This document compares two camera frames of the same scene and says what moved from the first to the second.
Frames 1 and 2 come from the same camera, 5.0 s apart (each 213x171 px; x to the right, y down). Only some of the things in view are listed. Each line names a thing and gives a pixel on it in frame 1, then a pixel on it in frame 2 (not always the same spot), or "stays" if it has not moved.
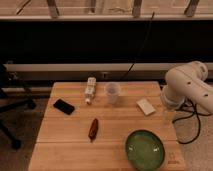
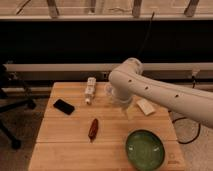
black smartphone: [64, 106] stays
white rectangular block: [145, 107] stays
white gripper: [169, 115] → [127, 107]
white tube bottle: [90, 89] stays
